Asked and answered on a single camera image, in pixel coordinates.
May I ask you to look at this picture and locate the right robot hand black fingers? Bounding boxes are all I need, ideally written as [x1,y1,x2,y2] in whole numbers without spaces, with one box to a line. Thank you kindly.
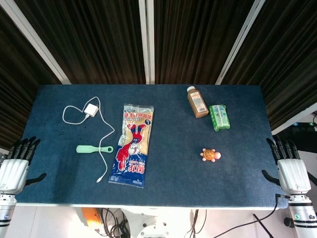
[262,135,312,195]

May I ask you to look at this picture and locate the blue red glove package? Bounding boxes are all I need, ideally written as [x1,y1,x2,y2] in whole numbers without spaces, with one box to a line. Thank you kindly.
[108,103,156,189]

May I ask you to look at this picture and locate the white charging cable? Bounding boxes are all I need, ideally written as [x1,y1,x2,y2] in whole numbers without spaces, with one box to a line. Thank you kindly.
[62,96,116,184]

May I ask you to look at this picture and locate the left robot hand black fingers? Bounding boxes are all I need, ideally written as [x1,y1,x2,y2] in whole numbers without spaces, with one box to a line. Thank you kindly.
[0,135,47,196]

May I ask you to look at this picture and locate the dark brown curtain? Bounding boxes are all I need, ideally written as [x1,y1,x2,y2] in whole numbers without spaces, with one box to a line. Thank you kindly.
[0,0,317,149]

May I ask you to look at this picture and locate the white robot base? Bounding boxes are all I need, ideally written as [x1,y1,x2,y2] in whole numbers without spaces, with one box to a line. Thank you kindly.
[121,208,194,238]

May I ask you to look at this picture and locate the orange object under table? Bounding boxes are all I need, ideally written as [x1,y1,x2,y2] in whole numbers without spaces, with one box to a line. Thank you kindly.
[81,207,101,228]

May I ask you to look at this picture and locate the black cable bundle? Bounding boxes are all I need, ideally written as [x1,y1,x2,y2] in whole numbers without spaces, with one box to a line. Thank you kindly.
[99,208,129,238]

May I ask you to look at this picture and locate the small orange turtle toy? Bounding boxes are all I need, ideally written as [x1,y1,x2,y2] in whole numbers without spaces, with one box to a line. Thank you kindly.
[200,148,222,163]

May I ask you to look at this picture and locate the green tissue pack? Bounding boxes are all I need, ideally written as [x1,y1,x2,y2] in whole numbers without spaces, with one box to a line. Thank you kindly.
[208,104,231,132]

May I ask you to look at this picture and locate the brown drink bottle white cap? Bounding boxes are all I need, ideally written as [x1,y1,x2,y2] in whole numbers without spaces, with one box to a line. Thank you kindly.
[187,86,209,119]

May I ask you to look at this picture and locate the white charger block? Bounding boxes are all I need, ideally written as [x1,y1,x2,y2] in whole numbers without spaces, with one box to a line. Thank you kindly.
[83,103,98,119]

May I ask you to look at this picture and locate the mint green brush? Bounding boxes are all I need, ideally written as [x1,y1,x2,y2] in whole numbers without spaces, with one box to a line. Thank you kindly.
[76,145,115,155]

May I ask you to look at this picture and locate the white frame post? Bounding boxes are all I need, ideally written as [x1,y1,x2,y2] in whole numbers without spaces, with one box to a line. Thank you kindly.
[138,0,156,84]
[215,0,267,85]
[0,0,71,85]

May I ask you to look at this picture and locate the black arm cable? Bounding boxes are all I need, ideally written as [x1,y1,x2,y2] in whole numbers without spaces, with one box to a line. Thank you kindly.
[212,193,291,238]

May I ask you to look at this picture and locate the blue felt table cover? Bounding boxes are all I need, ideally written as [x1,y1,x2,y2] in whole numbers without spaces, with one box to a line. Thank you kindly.
[15,84,289,209]

